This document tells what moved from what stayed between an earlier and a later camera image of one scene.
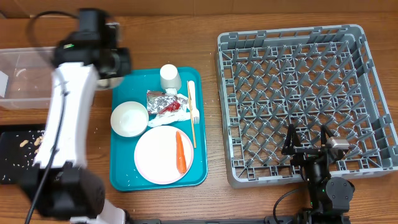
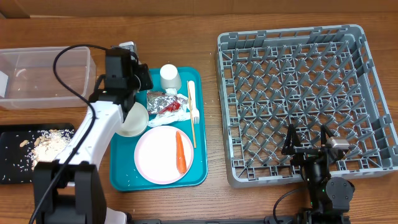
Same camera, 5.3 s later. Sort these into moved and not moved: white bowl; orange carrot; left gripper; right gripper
Moved: left gripper
Not moved: right gripper; orange carrot; white bowl
